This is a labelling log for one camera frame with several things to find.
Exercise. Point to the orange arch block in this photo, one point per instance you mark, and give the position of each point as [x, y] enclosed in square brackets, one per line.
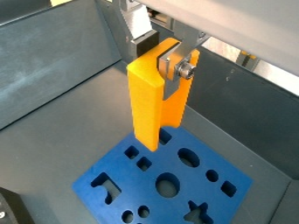
[160, 83]

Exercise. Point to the blue shape sorter board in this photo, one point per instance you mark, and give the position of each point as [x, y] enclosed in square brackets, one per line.
[182, 184]

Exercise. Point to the black box at corner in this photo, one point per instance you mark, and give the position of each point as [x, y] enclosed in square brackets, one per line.
[14, 212]

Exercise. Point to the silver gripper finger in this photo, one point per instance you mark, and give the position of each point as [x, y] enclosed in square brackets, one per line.
[142, 37]

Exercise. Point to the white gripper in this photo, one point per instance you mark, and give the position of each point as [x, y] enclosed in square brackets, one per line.
[260, 26]

